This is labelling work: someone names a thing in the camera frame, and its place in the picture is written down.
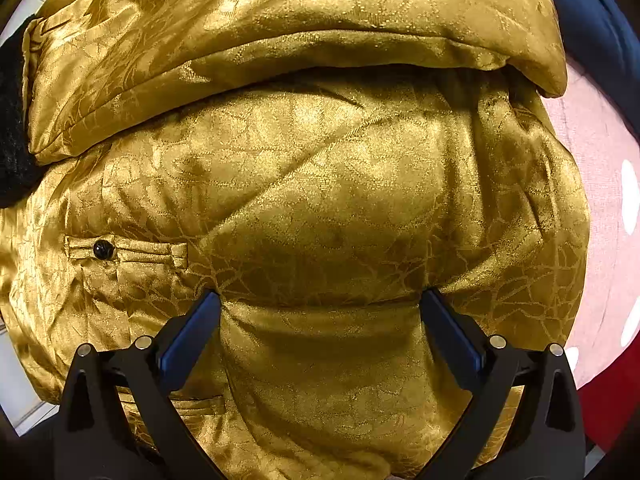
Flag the plain red cloth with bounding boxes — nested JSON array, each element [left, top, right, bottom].
[[575, 345, 640, 453]]

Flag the navy blue garment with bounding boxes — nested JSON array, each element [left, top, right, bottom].
[[530, 0, 640, 136]]

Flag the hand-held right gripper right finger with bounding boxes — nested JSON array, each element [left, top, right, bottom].
[[421, 288, 586, 480]]

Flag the gold patterned satin garment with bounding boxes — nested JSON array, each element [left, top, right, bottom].
[[0, 0, 593, 480]]

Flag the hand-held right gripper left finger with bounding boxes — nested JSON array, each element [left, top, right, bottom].
[[60, 290, 223, 480]]

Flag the pink polka dot blanket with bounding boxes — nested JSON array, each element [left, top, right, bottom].
[[542, 55, 640, 391]]

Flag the black fuzzy cloth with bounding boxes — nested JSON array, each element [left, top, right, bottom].
[[0, 15, 48, 208]]

